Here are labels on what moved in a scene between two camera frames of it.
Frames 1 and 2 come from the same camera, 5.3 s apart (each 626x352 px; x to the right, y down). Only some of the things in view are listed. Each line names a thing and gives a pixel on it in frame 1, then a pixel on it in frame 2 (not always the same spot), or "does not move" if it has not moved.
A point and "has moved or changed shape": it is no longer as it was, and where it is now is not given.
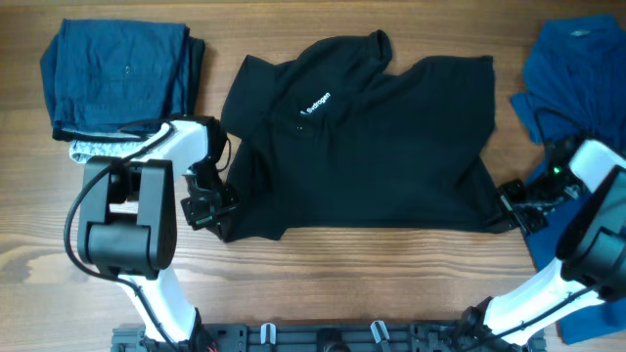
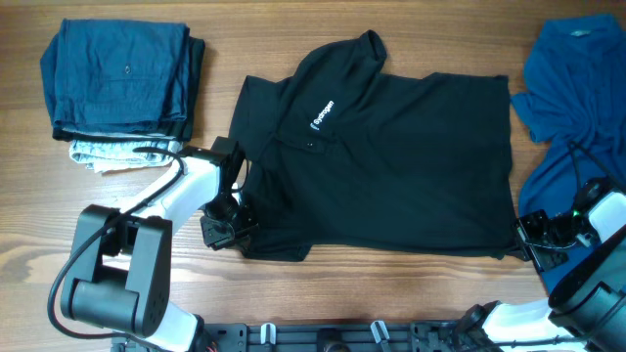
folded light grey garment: (79, 152) does not move
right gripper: (529, 225) to (525, 226)
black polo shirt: (333, 134) has moved or changed shape
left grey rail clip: (268, 333) does not move
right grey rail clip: (379, 330) does not move
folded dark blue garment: (107, 73) does not move
